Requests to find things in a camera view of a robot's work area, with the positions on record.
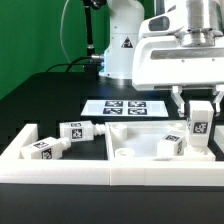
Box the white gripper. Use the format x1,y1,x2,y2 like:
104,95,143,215
132,16,224,117

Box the white square tabletop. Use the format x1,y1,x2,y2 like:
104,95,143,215
105,120,215,161

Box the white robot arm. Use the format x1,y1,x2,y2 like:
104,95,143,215
99,0,224,114

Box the white sheet with tags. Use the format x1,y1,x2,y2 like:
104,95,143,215
81,100,168,117

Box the white U-shaped fence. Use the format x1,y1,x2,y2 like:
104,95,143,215
0,124,224,186

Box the black cables on table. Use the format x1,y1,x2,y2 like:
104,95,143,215
45,55,105,74

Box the grey hanging cable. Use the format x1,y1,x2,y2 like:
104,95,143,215
59,0,73,65

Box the black camera pole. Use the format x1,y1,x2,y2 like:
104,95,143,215
82,0,107,56

